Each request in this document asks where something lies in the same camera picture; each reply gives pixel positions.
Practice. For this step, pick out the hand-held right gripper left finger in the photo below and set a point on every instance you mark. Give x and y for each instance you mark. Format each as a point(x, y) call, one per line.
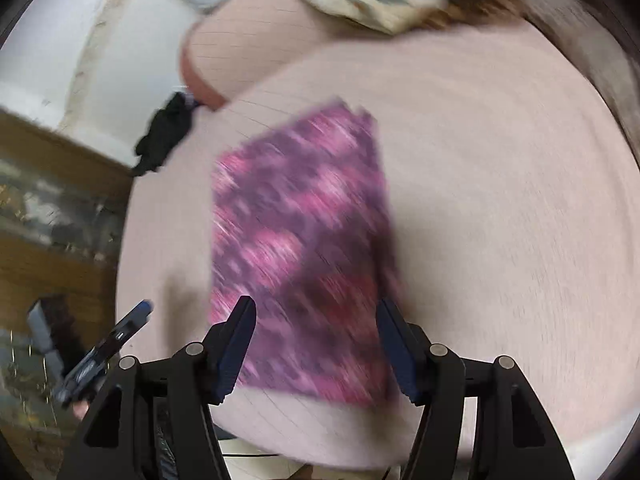
point(231, 355)

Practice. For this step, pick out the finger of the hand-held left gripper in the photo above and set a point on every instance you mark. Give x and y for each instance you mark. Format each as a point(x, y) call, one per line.
point(132, 320)

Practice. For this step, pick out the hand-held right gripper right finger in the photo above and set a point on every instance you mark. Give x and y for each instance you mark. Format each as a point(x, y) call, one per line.
point(402, 355)

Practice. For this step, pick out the purple floral garment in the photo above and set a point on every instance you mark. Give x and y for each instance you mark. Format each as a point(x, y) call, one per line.
point(305, 260)

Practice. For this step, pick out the person's left hand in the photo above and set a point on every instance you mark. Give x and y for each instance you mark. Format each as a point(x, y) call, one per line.
point(81, 410)

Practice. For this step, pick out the pink sofa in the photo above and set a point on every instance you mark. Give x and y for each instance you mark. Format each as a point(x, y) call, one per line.
point(475, 210)

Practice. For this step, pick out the wooden furniture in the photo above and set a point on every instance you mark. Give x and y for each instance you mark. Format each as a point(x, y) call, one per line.
point(60, 170)

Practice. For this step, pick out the black cloth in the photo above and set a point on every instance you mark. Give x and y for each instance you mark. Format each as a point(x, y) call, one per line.
point(162, 135)

